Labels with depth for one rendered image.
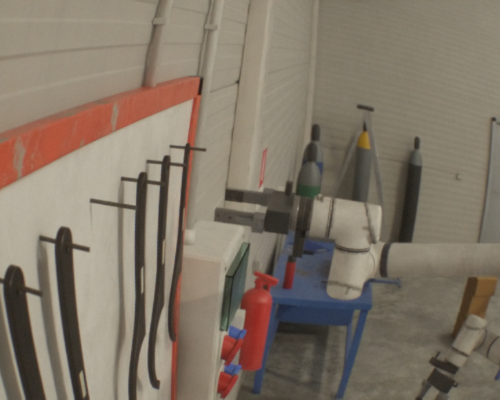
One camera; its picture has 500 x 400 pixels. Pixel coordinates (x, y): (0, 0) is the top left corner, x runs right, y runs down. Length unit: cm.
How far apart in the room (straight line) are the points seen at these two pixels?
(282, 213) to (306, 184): 585
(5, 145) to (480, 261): 130
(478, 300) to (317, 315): 173
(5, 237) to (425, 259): 122
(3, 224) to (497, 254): 129
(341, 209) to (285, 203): 12
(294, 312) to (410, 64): 475
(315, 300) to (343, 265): 354
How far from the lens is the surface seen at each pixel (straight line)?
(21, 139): 81
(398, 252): 185
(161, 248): 159
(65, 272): 93
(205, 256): 211
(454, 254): 180
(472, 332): 210
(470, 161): 1062
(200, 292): 214
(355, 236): 173
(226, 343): 225
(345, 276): 175
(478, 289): 684
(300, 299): 528
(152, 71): 152
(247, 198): 183
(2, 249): 81
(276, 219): 170
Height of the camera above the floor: 251
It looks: 12 degrees down
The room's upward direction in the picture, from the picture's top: 7 degrees clockwise
